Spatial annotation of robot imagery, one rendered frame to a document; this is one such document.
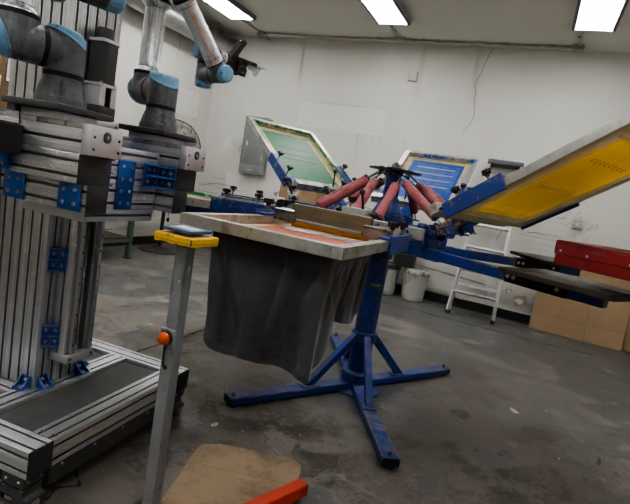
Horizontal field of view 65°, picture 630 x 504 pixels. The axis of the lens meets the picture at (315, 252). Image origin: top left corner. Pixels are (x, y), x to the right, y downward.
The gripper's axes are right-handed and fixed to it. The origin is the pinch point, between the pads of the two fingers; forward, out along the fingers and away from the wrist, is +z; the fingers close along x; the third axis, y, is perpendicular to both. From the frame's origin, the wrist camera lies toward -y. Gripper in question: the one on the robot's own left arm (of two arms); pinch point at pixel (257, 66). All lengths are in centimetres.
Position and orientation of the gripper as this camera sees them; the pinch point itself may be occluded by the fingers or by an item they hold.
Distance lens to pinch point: 264.8
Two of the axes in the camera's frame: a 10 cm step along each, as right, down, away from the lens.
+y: -2.6, 9.4, 2.2
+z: 6.8, 0.2, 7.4
